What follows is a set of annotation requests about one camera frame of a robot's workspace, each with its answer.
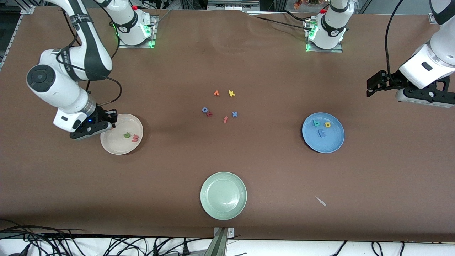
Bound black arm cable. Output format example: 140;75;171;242
60;7;122;107
385;0;406;80

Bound beige brown plate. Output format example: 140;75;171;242
100;113;144;155

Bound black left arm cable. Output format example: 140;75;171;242
385;0;406;80

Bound silver metal frame piece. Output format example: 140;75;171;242
207;0;260;11

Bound pale green plate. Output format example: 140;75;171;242
200;172;247;221

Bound black cable tangle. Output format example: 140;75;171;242
0;218;87;256

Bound brown table cover sheet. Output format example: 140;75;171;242
0;5;455;243

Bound black base power cable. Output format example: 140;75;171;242
253;15;313;32

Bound blue plate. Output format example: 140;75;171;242
302;112;345;154

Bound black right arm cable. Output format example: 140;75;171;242
60;7;122;107

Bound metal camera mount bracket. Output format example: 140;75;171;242
204;227;235;256

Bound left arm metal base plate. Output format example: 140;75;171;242
305;18;344;53

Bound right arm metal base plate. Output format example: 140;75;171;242
119;14;159;49

